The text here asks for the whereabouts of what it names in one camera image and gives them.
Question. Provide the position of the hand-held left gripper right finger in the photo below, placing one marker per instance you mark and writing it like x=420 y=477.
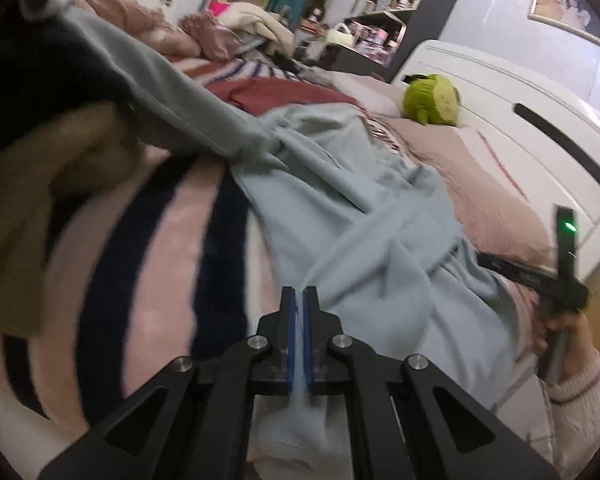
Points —
x=308 y=340

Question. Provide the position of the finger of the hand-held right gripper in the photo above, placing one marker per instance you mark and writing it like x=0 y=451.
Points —
x=505 y=267

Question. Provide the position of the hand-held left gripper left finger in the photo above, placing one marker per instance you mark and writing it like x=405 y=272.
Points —
x=291 y=340

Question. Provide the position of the light blue garment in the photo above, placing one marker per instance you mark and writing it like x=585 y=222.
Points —
x=360 y=230

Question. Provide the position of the pile of pink clothes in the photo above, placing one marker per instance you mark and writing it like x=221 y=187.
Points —
x=130 y=15

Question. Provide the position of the person's right hand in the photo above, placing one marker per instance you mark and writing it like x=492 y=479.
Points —
x=580 y=340

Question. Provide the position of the pink pillow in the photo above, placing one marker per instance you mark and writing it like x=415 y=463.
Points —
x=475 y=185

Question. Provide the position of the pink navy striped blanket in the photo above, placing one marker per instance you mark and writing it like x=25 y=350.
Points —
x=165 y=270

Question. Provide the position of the white headboard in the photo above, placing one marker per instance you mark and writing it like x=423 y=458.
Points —
x=520 y=110

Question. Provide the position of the green plush toy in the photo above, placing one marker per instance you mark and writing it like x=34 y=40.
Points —
x=430 y=100

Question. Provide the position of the white pillow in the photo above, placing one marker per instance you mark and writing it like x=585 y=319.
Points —
x=365 y=90

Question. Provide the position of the maroon cloth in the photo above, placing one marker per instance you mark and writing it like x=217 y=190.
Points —
x=290 y=92

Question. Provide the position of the grey cloth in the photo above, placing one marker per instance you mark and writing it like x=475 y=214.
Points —
x=180 y=90

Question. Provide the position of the red blue striped cloth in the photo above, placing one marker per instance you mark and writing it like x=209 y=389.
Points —
x=230 y=67

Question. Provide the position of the dark shelf unit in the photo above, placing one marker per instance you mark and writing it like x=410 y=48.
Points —
x=405 y=5

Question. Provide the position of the beige cloth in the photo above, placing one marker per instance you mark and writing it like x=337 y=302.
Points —
x=35 y=210

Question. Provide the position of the pink satin cloth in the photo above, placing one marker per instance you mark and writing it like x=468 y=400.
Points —
x=215 y=35

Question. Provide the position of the cream cloth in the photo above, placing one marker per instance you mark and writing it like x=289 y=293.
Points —
x=260 y=22

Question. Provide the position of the dark navy cloth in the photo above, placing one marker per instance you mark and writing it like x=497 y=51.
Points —
x=35 y=60

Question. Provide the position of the framed wall picture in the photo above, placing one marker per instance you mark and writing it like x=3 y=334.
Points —
x=566 y=10

